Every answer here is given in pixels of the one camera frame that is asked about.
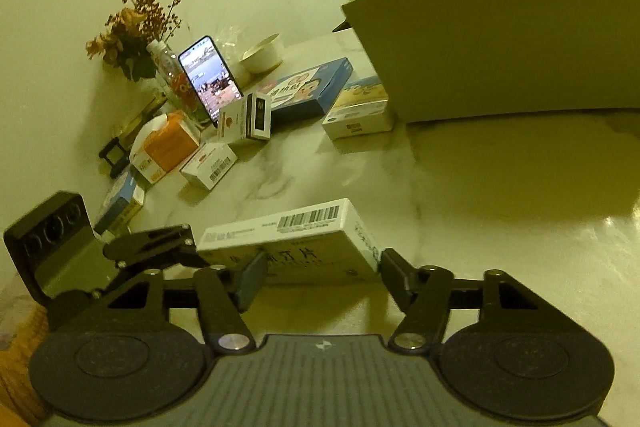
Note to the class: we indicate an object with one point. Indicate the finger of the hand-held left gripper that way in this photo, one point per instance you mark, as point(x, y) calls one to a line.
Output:
point(150, 244)

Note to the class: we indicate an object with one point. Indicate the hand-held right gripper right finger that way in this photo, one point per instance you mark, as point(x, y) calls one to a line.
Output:
point(395, 277)

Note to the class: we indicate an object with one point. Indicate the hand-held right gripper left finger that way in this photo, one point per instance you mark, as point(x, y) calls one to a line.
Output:
point(252, 279)

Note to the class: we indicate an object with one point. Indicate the small blue medicine box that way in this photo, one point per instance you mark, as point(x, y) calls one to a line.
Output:
point(120, 202)

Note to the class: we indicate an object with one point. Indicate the long white barcode box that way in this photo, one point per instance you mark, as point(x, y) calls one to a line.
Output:
point(300, 227)

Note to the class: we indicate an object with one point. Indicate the small white red logo box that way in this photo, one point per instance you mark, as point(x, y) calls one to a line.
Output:
point(207, 164)

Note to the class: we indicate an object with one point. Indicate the orange white medicine box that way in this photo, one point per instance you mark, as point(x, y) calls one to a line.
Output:
point(167, 147)

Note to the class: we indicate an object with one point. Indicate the white box with orange logo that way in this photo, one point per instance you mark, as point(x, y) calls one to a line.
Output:
point(242, 119)

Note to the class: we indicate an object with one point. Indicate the yellow blue eye drop box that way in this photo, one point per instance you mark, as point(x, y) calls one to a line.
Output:
point(357, 112)

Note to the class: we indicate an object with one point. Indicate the blue medicine box cartoon faces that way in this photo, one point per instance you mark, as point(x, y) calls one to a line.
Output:
point(310, 89)

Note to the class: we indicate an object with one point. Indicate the cardboard box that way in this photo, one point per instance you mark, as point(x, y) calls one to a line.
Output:
point(500, 47)

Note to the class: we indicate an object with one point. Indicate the marble desktop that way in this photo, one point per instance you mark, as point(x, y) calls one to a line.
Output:
point(500, 207)

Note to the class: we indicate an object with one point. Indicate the black phone stand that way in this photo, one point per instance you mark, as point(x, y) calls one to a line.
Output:
point(115, 157)

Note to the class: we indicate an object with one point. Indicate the clear plastic bottle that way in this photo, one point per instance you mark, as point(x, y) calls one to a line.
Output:
point(170, 72)

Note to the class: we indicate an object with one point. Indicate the smartphone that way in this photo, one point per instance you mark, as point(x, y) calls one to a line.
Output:
point(207, 72)

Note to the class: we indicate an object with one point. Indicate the dried flower bouquet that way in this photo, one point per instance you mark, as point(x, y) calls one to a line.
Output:
point(132, 27)

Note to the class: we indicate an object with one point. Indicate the clear plastic wrapper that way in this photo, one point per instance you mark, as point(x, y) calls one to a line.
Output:
point(230, 39)

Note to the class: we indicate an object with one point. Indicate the white bowl gold rim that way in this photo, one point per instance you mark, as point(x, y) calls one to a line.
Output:
point(262, 54)

